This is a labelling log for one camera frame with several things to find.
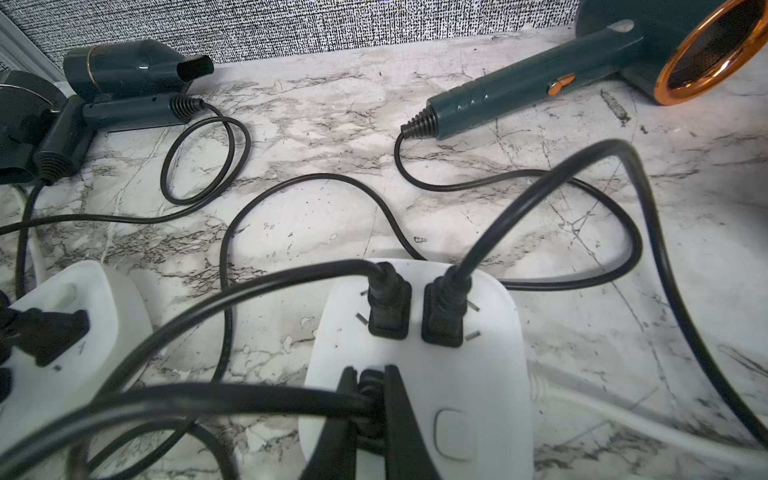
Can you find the dark green dryer folded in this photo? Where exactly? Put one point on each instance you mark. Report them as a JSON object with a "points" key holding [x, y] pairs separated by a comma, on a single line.
{"points": [[44, 136]]}

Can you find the right white power strip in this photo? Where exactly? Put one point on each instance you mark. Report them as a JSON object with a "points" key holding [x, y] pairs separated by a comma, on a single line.
{"points": [[472, 403]]}

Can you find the green dryer copper nozzle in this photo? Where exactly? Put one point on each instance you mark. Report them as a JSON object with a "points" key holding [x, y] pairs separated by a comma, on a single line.
{"points": [[673, 51]]}

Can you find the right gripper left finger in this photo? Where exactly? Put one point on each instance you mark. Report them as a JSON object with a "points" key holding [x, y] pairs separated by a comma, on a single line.
{"points": [[334, 455]]}

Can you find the left white power strip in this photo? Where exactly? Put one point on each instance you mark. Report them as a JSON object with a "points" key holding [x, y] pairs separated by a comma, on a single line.
{"points": [[61, 341]]}

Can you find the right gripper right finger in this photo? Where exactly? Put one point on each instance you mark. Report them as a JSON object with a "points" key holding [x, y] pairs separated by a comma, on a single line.
{"points": [[406, 455]]}

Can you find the dark green dryer back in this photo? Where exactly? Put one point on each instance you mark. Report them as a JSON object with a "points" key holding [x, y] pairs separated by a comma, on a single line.
{"points": [[135, 85]]}

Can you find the white power strip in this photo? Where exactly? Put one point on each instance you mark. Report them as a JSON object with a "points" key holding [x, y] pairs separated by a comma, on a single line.
{"points": [[472, 403], [61, 341]]}

